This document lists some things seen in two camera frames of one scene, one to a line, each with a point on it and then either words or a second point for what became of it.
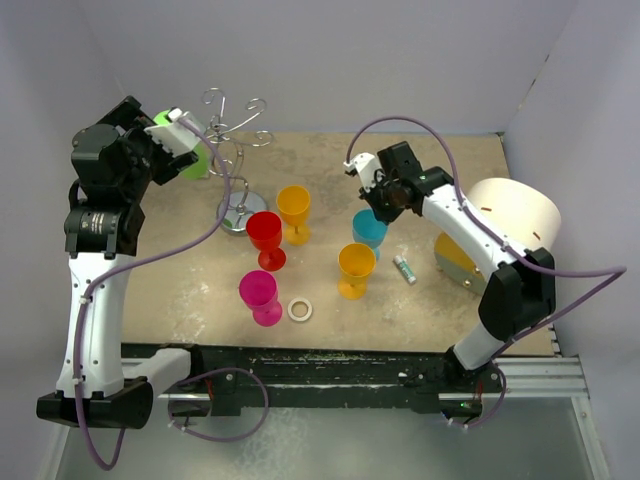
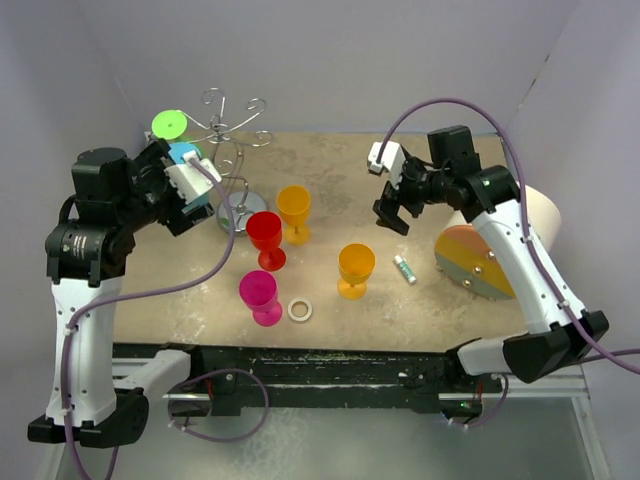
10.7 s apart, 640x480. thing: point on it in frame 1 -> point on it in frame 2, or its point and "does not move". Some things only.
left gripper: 168,164 -> 176,221
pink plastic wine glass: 258,291 does not move
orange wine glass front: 356,262 does not move
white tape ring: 296,318 does not move
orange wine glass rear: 293,203 does not move
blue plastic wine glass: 367,229 -> 177,150
